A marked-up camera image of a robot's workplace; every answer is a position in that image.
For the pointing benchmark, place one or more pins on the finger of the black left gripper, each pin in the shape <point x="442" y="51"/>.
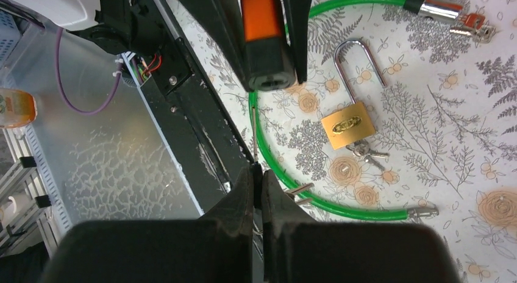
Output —
<point x="296" y="15"/>
<point x="222" y="20"/>

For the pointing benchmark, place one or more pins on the brass padlock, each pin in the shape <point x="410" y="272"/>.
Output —
<point x="351" y="123"/>

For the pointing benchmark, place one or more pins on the slotted metal cable rail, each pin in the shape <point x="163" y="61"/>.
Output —
<point x="31" y="67"/>

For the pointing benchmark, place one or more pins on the green cable lock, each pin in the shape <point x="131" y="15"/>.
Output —
<point x="445" y="12"/>

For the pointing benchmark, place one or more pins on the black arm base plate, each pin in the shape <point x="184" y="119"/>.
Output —
<point x="192" y="120"/>

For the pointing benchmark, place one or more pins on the orange black padlock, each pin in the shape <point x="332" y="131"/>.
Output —
<point x="267" y="59"/>

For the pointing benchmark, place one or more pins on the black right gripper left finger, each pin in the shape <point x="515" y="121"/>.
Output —
<point x="217" y="247"/>

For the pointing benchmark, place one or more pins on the black head keys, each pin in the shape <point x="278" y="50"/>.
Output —
<point x="256" y="152"/>

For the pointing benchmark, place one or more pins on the silver keys bunch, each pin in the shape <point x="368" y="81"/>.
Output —
<point x="361" y="149"/>

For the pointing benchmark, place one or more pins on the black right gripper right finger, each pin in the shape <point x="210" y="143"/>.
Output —
<point x="297" y="248"/>

